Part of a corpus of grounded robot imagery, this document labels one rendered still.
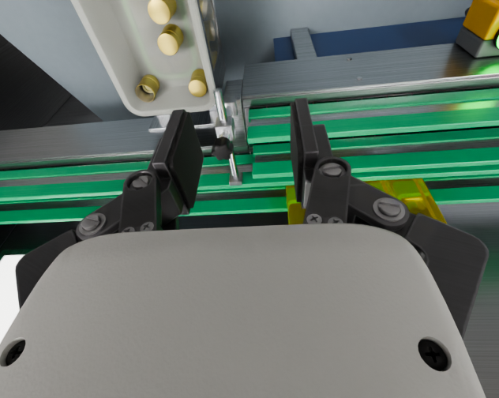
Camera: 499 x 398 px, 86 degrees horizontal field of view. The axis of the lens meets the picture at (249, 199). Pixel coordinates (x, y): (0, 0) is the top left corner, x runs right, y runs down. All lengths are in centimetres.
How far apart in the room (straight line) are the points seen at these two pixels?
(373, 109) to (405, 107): 5
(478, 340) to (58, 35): 107
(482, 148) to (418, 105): 13
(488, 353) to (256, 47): 75
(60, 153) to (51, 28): 33
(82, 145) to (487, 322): 83
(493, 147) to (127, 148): 65
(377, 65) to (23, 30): 80
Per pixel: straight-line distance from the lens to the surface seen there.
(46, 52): 92
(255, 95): 46
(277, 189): 55
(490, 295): 67
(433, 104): 50
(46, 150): 72
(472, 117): 49
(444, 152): 54
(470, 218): 76
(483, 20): 60
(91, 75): 89
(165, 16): 50
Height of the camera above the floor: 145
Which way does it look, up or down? 40 degrees down
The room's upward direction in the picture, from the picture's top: 178 degrees counter-clockwise
